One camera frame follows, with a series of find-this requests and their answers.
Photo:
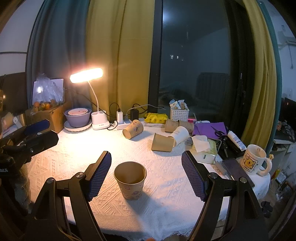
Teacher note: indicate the white air conditioner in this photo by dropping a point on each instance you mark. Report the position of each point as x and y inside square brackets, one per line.
[285, 40]

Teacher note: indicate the black monitor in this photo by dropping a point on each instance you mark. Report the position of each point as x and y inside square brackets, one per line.
[286, 121]

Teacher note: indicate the black power adapter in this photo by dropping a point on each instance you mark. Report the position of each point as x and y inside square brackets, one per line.
[134, 114]

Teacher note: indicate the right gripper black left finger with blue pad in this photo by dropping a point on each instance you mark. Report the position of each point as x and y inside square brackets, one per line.
[62, 210]

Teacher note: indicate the white power strip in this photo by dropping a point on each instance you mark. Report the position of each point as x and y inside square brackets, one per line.
[125, 123]

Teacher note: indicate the smartphone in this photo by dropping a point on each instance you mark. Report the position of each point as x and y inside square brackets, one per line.
[237, 171]

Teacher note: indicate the yellow curtain left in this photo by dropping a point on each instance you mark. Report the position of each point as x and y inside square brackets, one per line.
[119, 41]

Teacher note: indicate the purple bowl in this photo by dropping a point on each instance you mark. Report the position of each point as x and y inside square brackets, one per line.
[78, 117]

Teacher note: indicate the tissue pack with tissue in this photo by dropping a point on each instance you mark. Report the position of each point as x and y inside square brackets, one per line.
[204, 149]

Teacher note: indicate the brown paper cup rear right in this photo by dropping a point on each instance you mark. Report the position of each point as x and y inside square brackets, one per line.
[189, 126]

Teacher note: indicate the white knitted tablecloth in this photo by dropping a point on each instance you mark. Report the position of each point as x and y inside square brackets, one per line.
[168, 205]

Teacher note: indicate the white side desk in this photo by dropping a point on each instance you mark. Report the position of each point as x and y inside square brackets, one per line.
[281, 151]

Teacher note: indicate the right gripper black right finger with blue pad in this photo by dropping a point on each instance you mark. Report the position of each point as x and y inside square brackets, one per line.
[244, 219]

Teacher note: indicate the brown paper cup behind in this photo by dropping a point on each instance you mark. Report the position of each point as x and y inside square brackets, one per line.
[171, 125]

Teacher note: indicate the teal curtain left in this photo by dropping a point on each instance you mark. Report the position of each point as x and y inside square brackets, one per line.
[57, 48]

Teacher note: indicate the white tube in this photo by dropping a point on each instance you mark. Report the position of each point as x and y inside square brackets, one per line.
[236, 140]

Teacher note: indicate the white USB charger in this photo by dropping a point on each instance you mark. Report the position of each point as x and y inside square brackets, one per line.
[119, 116]

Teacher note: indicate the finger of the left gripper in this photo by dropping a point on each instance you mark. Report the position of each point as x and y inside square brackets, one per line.
[25, 132]
[26, 149]

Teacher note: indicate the black scissors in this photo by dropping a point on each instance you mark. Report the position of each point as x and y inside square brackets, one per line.
[218, 133]

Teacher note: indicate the yellow curtain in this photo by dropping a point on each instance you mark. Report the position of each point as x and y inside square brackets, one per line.
[265, 106]
[119, 41]

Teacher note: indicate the plain brown cup front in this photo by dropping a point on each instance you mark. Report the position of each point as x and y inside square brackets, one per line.
[162, 143]

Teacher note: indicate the brown patterned paper cup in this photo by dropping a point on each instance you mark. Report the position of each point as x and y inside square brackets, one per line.
[130, 177]

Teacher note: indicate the yellow curtain right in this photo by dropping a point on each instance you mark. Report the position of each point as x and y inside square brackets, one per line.
[265, 106]

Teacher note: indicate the cardboard box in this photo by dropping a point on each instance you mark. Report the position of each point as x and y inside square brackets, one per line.
[55, 116]

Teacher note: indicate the white plastic basket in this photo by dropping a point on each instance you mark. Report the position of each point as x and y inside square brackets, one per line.
[179, 114]

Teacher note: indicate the purple folder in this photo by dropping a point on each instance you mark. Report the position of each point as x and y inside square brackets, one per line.
[204, 129]

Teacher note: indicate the white paper cup lying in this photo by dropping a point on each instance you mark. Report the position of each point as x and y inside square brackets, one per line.
[179, 135]

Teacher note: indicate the brown patterned cup lying left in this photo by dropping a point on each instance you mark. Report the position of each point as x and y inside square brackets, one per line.
[133, 129]

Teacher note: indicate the white bear mug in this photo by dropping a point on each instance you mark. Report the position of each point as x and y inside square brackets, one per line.
[255, 161]

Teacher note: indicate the yellow snack packet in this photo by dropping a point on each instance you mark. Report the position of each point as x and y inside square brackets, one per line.
[156, 118]

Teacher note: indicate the plastic bag of oranges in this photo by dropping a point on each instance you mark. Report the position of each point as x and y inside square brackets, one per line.
[47, 93]

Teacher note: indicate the white desk lamp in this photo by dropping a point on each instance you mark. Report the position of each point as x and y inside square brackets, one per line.
[99, 117]

